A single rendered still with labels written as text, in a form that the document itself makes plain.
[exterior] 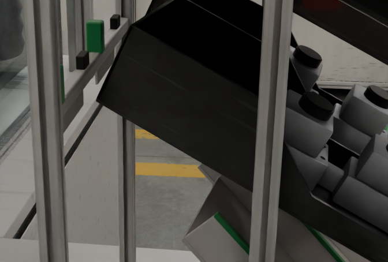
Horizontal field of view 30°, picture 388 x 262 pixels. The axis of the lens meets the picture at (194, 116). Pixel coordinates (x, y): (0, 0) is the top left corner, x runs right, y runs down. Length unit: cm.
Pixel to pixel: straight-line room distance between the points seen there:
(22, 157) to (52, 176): 103
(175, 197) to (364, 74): 180
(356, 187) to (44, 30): 29
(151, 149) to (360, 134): 304
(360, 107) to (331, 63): 382
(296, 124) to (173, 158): 306
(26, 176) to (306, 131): 98
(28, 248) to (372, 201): 75
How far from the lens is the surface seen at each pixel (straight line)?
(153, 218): 311
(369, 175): 63
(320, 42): 452
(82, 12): 207
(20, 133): 170
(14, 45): 160
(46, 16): 53
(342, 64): 458
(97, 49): 71
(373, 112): 75
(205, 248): 63
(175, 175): 349
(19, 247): 127
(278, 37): 52
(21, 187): 147
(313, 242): 75
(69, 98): 60
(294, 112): 60
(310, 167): 62
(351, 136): 76
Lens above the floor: 151
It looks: 21 degrees down
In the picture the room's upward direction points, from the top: 1 degrees clockwise
